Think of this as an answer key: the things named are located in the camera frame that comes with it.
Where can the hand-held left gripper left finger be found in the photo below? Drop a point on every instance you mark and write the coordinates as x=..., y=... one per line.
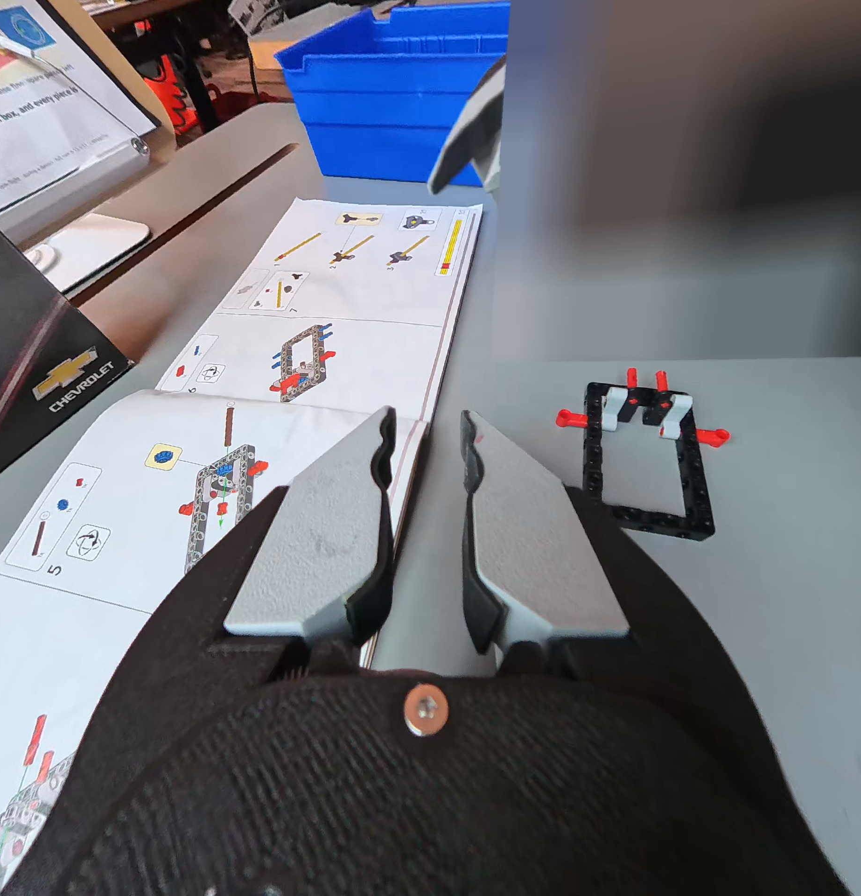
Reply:
x=318, y=546

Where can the black lego frame assembly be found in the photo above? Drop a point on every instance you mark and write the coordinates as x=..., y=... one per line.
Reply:
x=696, y=490

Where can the lego set box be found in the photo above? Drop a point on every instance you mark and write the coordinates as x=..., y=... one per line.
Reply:
x=24, y=350

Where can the blue plastic bin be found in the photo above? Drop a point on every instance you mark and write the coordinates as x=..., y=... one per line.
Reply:
x=388, y=154
x=374, y=63

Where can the lego instruction booklet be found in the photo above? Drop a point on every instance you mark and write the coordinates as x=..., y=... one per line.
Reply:
x=318, y=329

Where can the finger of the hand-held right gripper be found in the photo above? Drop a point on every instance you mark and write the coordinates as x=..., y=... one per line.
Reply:
x=490, y=171
x=462, y=136

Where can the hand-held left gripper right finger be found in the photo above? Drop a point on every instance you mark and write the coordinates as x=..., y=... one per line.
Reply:
x=542, y=553

